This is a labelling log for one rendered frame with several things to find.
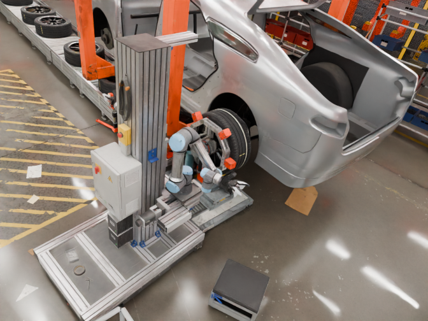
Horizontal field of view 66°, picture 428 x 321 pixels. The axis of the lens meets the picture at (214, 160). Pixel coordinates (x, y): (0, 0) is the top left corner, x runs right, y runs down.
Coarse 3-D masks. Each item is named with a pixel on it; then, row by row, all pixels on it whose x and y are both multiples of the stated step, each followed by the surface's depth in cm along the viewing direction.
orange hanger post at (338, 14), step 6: (336, 0) 438; (342, 0) 432; (348, 0) 440; (330, 6) 447; (336, 6) 441; (342, 6) 438; (330, 12) 450; (336, 12) 443; (342, 12) 446; (336, 18) 446
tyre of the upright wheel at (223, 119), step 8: (208, 112) 321; (216, 112) 319; (224, 112) 319; (232, 112) 322; (216, 120) 312; (224, 120) 308; (232, 120) 312; (240, 120) 316; (224, 128) 307; (232, 128) 307; (240, 128) 312; (232, 136) 304; (240, 136) 310; (248, 136) 316; (232, 144) 305; (240, 144) 310; (248, 144) 317; (232, 152) 309; (240, 152) 312; (248, 152) 321; (240, 160) 318
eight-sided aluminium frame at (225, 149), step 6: (204, 120) 313; (210, 120) 314; (192, 126) 330; (210, 126) 308; (216, 126) 309; (216, 132) 304; (222, 144) 304; (222, 150) 306; (228, 150) 306; (222, 156) 309; (228, 156) 310; (198, 162) 344; (222, 162) 313; (222, 168) 316
